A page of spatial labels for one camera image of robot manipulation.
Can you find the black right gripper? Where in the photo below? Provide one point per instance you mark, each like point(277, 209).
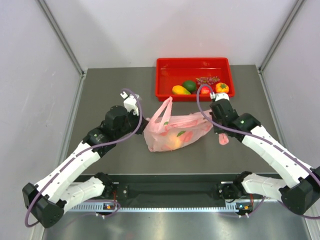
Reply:
point(217, 130)

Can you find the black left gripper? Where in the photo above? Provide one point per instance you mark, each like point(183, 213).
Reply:
point(144, 123)

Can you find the pink plastic bag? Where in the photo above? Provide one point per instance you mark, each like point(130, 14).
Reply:
point(191, 127)

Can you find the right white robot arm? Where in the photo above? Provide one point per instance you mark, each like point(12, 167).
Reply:
point(298, 187)

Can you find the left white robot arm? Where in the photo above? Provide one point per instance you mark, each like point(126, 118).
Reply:
point(50, 198)

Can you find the fruit inside bag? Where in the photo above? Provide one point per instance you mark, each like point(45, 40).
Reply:
point(173, 141)

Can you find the orange bell pepper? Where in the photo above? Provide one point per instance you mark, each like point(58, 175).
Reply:
point(222, 88)

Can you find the red apple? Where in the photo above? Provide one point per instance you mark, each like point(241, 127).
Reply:
point(205, 90)

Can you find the purple grape bunch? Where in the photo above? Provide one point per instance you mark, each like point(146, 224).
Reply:
point(210, 80)

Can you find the green avocado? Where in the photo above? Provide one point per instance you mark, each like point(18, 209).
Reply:
point(190, 86)

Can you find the yellow mango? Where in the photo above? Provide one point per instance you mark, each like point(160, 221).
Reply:
point(180, 90)

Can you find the red plastic tray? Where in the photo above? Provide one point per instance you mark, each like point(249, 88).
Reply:
point(174, 71)

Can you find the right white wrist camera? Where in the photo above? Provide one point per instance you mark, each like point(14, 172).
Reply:
point(219, 96)

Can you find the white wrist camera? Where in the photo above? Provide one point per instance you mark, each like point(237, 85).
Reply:
point(219, 96)
point(131, 102)

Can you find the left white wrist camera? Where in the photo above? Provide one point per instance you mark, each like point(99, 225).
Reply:
point(131, 102)

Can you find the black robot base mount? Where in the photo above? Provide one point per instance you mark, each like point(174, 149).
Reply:
point(167, 190)

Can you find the grey slotted cable duct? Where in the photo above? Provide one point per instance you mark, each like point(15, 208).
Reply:
point(109, 207)

